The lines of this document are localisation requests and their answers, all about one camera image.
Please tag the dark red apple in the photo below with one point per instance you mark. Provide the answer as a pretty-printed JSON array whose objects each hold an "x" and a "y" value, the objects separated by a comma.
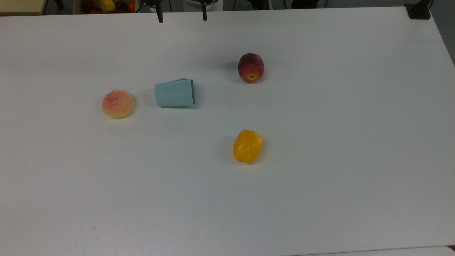
[{"x": 251, "y": 67}]

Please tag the yellow bell pepper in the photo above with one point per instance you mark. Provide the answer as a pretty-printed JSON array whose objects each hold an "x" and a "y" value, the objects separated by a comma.
[{"x": 247, "y": 146}]

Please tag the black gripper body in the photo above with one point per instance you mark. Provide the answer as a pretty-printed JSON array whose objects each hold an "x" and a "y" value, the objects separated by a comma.
[{"x": 149, "y": 3}]

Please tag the light blue mug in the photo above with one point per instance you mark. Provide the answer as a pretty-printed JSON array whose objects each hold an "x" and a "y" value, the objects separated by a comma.
[{"x": 175, "y": 93}]

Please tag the yellow fruit in box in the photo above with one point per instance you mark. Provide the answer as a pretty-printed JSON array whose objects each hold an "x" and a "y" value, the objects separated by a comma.
[{"x": 106, "y": 5}]

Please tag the white box of fruit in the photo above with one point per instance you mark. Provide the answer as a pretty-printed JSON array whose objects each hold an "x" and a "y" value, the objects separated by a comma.
[{"x": 79, "y": 6}]

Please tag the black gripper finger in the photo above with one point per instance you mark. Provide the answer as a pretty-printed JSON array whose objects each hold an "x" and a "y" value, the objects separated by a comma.
[
  {"x": 160, "y": 15},
  {"x": 204, "y": 13}
]

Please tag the light wooden table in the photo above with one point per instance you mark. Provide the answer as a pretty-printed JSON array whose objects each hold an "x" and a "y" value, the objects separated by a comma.
[{"x": 21, "y": 6}]

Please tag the black camera stand base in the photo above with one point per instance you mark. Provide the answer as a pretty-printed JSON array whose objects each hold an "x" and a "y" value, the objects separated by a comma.
[{"x": 418, "y": 11}]

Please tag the pink yellow peach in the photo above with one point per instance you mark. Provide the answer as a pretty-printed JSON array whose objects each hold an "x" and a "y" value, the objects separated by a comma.
[{"x": 118, "y": 104}]

